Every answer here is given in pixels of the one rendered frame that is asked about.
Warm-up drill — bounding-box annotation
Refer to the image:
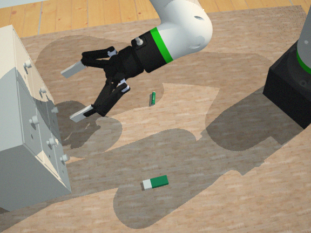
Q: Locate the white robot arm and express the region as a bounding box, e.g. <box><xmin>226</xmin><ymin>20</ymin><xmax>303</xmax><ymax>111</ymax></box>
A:
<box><xmin>131</xmin><ymin>0</ymin><xmax>311</xmax><ymax>92</ymax></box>

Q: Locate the green and white eraser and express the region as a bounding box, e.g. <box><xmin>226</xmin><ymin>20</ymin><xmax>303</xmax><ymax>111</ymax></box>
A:
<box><xmin>143</xmin><ymin>175</ymin><xmax>168</xmax><ymax>190</ymax></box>

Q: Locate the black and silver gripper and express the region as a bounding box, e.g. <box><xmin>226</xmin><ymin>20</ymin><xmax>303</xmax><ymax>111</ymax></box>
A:
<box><xmin>61</xmin><ymin>46</ymin><xmax>144</xmax><ymax>122</ymax></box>

